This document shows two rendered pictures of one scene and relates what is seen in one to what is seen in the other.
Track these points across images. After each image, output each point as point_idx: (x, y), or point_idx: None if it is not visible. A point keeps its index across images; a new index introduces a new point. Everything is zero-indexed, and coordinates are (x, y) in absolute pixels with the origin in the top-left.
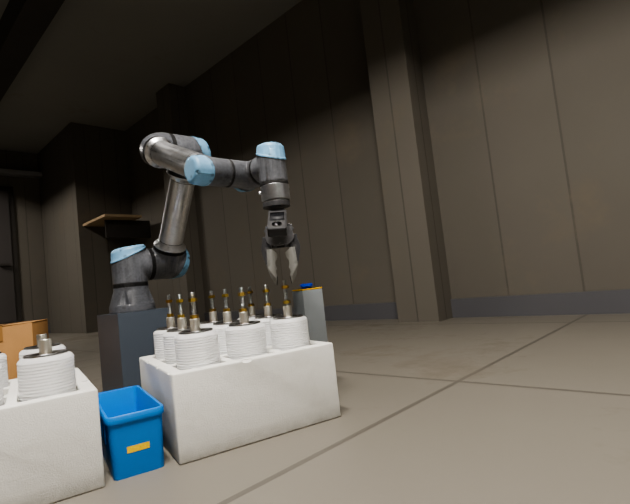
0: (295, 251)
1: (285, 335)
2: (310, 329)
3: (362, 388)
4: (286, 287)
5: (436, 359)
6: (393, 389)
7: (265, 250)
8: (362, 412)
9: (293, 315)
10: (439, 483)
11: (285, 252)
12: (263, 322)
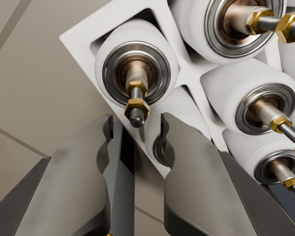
0: (26, 210)
1: (143, 25)
2: (111, 171)
3: (70, 121)
4: (131, 100)
5: None
6: (34, 105)
7: (265, 231)
8: (63, 30)
9: (125, 93)
10: None
11: (103, 207)
12: (189, 114)
